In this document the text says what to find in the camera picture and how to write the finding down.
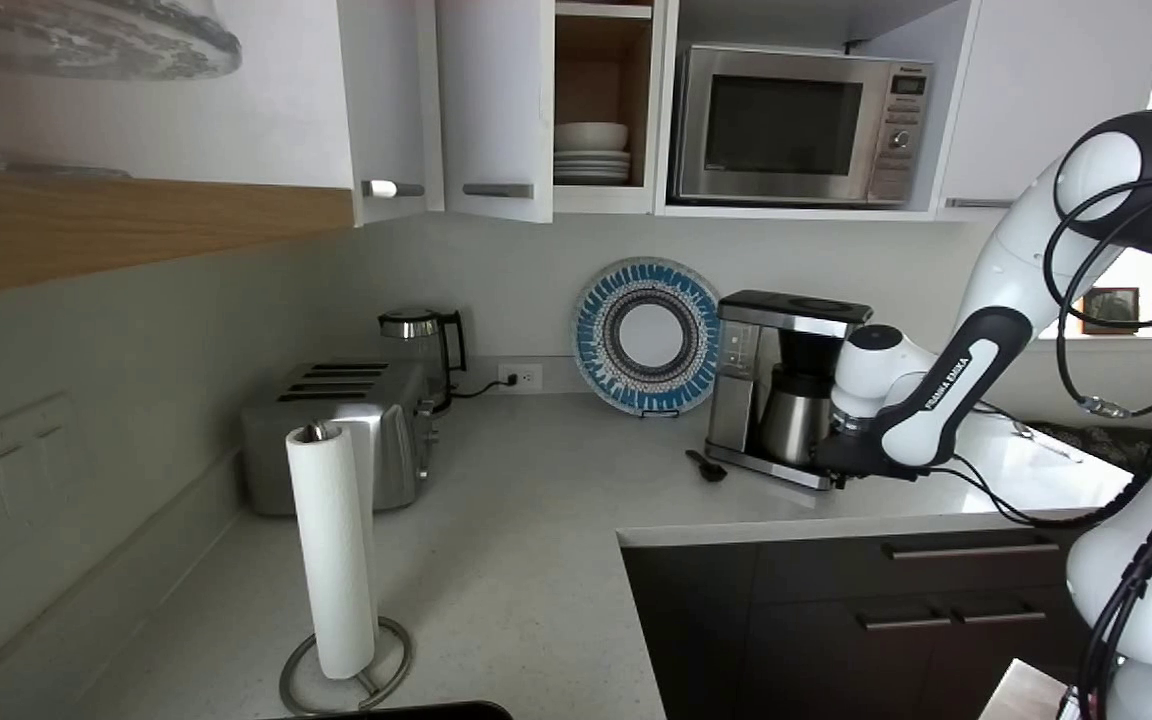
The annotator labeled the blue white decorative plate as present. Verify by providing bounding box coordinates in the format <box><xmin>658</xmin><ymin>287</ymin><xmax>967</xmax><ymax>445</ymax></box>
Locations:
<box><xmin>568</xmin><ymin>257</ymin><xmax>726</xmax><ymax>422</ymax></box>

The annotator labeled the dark lower kitchen cabinet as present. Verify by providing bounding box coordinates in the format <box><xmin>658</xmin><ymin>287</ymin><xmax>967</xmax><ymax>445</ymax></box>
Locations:
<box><xmin>615</xmin><ymin>522</ymin><xmax>1112</xmax><ymax>720</ymax></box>

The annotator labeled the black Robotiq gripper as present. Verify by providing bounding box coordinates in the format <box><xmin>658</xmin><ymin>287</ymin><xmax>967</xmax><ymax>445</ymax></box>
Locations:
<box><xmin>810</xmin><ymin>427</ymin><xmax>905</xmax><ymax>483</ymax></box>

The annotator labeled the stainless steel microwave oven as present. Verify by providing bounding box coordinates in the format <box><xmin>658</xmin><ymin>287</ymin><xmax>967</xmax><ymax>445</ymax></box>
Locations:
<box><xmin>667</xmin><ymin>41</ymin><xmax>941</xmax><ymax>213</ymax></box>

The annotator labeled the white paper towel roll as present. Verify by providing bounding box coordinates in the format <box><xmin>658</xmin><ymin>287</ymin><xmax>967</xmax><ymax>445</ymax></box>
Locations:
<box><xmin>276</xmin><ymin>413</ymin><xmax>418</xmax><ymax>716</ymax></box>

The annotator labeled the glass cake stand dome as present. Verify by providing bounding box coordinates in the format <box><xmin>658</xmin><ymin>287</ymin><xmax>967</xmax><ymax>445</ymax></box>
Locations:
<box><xmin>0</xmin><ymin>0</ymin><xmax>249</xmax><ymax>172</ymax></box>

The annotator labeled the wooden wall shelf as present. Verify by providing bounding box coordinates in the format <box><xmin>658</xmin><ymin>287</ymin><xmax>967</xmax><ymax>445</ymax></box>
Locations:
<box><xmin>0</xmin><ymin>169</ymin><xmax>361</xmax><ymax>305</ymax></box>

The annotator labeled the stainless steel thermal carafe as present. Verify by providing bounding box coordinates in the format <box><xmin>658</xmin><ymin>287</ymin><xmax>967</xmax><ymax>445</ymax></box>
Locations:
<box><xmin>757</xmin><ymin>366</ymin><xmax>837</xmax><ymax>468</ymax></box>

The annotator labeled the black kettle cord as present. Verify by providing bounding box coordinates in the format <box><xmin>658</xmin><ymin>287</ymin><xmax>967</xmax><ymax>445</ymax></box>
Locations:
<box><xmin>446</xmin><ymin>371</ymin><xmax>516</xmax><ymax>403</ymax></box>

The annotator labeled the small black coffee scoop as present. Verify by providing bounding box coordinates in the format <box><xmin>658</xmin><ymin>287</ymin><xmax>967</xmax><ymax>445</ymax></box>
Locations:
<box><xmin>679</xmin><ymin>445</ymin><xmax>730</xmax><ymax>489</ymax></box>

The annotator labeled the steel electric kettle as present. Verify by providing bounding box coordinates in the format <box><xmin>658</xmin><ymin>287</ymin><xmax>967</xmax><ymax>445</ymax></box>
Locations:
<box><xmin>376</xmin><ymin>305</ymin><xmax>473</xmax><ymax>414</ymax></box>

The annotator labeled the white open cabinet door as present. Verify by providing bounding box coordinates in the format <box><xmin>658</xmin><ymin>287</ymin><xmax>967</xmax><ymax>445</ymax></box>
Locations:
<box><xmin>434</xmin><ymin>0</ymin><xmax>560</xmax><ymax>226</ymax></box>

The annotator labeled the white closed cabinet door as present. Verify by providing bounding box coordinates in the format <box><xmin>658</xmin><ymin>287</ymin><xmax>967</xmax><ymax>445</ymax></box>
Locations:
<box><xmin>337</xmin><ymin>0</ymin><xmax>446</xmax><ymax>231</ymax></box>

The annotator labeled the black steel coffee maker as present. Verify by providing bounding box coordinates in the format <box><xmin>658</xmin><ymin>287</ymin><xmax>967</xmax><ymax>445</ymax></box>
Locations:
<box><xmin>700</xmin><ymin>287</ymin><xmax>878</xmax><ymax>495</ymax></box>

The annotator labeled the small dark picture frame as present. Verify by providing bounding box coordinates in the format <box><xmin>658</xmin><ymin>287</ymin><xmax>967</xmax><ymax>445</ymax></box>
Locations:
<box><xmin>1079</xmin><ymin>283</ymin><xmax>1138</xmax><ymax>340</ymax></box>

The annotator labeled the white wall power outlet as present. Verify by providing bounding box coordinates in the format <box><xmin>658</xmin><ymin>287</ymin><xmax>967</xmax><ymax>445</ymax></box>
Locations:
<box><xmin>491</xmin><ymin>354</ymin><xmax>548</xmax><ymax>394</ymax></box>

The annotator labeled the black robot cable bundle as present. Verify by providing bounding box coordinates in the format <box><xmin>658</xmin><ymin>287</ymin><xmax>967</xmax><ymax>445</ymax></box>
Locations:
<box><xmin>946</xmin><ymin>113</ymin><xmax>1152</xmax><ymax>720</ymax></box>

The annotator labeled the stack of white bowls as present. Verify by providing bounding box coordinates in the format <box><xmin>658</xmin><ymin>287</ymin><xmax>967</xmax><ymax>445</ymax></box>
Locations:
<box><xmin>550</xmin><ymin>120</ymin><xmax>636</xmax><ymax>188</ymax></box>

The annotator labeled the silver four-slot toaster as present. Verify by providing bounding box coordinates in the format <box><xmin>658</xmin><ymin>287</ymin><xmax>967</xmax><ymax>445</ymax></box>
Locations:
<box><xmin>236</xmin><ymin>354</ymin><xmax>441</xmax><ymax>522</ymax></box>

